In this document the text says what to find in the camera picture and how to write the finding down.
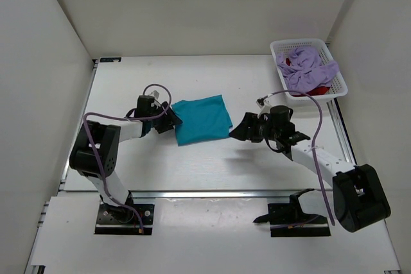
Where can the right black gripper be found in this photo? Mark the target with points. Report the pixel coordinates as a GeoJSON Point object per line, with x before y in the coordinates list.
{"type": "Point", "coordinates": [248, 129]}

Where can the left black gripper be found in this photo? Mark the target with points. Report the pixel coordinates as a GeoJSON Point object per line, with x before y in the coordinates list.
{"type": "Point", "coordinates": [169, 120]}

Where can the teal t shirt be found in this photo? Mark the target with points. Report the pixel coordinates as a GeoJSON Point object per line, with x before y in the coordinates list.
{"type": "Point", "coordinates": [203, 120]}

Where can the lilac t shirt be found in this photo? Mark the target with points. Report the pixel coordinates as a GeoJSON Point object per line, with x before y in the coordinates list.
{"type": "Point", "coordinates": [303, 55]}

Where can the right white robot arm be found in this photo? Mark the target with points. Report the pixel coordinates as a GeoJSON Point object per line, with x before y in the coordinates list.
{"type": "Point", "coordinates": [358, 196]}

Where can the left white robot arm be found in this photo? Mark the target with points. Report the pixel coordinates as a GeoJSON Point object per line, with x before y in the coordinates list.
{"type": "Point", "coordinates": [95, 151]}

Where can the red t shirt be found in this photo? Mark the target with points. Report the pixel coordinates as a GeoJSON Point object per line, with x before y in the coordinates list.
{"type": "Point", "coordinates": [308, 79]}

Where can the dark label sticker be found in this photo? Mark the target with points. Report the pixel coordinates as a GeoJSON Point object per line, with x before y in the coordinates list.
{"type": "Point", "coordinates": [110, 59]}

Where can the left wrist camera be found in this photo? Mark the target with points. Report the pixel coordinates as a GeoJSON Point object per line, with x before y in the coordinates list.
{"type": "Point", "coordinates": [155, 94]}

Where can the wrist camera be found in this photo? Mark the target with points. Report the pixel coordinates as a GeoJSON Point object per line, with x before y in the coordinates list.
{"type": "Point", "coordinates": [155, 94]}
{"type": "Point", "coordinates": [264, 101]}

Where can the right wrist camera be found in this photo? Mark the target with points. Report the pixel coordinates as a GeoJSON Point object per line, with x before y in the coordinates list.
{"type": "Point", "coordinates": [264, 101]}

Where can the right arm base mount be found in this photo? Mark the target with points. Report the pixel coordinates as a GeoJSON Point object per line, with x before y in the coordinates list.
{"type": "Point", "coordinates": [295, 218]}

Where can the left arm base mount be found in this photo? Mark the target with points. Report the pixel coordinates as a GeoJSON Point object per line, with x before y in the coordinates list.
{"type": "Point", "coordinates": [111, 220]}

